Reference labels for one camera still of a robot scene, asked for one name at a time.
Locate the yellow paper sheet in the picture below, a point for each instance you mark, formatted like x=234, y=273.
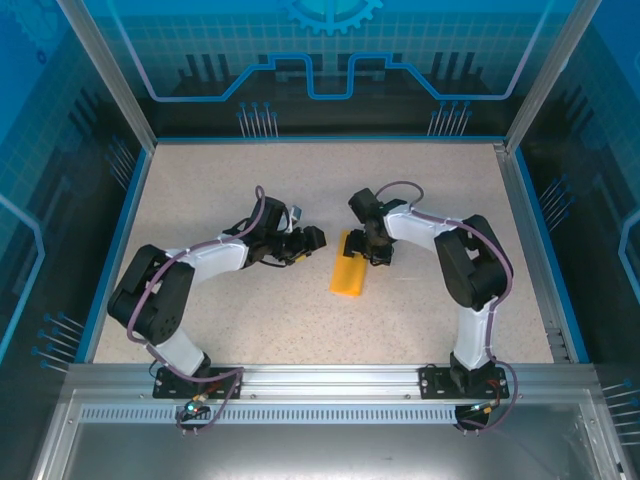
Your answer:
x=350, y=280

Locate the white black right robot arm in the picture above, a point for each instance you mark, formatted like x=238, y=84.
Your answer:
x=470, y=270

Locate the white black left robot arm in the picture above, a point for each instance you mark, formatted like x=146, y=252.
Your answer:
x=150, y=300

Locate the blue edge strip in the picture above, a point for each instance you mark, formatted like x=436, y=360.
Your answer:
x=330, y=138
x=118, y=255
x=549, y=255

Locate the perforated metal tray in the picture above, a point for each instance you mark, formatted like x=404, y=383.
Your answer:
x=320, y=450

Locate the wide aluminium mounting rail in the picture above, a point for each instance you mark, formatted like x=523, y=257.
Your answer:
x=330, y=382

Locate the blue printed enclosure panel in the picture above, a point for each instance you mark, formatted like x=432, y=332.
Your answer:
x=320, y=50
x=40, y=200
x=600, y=200

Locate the slotted aluminium frame rail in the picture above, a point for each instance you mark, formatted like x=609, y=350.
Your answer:
x=530, y=250

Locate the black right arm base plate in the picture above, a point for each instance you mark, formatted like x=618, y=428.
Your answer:
x=431, y=382

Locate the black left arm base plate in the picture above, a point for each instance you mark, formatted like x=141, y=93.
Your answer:
x=165, y=387

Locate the aluminium frame post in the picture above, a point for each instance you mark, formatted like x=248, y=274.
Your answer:
x=550, y=75
x=107, y=75

